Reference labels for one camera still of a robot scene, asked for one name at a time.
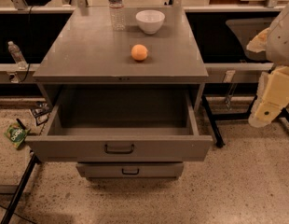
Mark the grey lower drawer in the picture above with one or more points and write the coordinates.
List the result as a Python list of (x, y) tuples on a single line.
[(130, 169)]

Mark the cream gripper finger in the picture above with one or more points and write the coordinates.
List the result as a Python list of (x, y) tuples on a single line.
[(257, 116)]

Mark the clear plastic water bottle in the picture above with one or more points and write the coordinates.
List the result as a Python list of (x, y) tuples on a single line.
[(117, 15)]

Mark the orange fruit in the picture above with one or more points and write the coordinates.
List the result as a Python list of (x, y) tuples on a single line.
[(139, 52)]

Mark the grey top drawer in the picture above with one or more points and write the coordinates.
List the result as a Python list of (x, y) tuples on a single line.
[(89, 125)]

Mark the white ceramic bowl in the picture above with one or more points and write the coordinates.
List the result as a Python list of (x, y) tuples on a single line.
[(150, 21)]

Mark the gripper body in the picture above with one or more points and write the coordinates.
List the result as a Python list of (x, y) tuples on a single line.
[(282, 41)]

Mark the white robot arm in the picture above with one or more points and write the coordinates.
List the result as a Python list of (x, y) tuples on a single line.
[(274, 41)]

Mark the grey chair with black frame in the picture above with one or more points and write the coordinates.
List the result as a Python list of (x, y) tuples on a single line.
[(242, 73)]

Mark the green snack bag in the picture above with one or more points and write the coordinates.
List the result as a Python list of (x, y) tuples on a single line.
[(16, 134)]

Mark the small water bottle on ledge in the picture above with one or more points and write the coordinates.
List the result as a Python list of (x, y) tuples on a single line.
[(17, 55)]

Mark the grey metal drawer cabinet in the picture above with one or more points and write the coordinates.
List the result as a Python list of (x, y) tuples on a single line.
[(89, 54)]

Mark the black stand leg left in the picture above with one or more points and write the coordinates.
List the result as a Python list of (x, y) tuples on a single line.
[(19, 190)]

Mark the grey drawer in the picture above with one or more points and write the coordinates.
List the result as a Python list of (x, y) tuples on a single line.
[(130, 169), (89, 125)]

